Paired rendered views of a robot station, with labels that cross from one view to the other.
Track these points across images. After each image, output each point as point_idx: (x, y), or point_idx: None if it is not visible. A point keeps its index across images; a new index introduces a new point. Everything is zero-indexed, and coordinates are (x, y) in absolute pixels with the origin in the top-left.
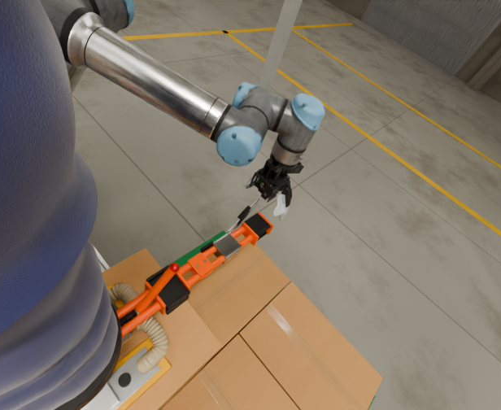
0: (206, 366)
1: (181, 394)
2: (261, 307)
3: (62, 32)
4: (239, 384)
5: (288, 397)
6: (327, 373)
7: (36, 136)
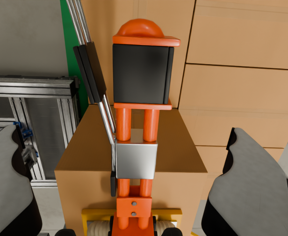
0: (179, 106)
1: None
2: (190, 17)
3: None
4: (212, 94)
5: (260, 70)
6: None
7: None
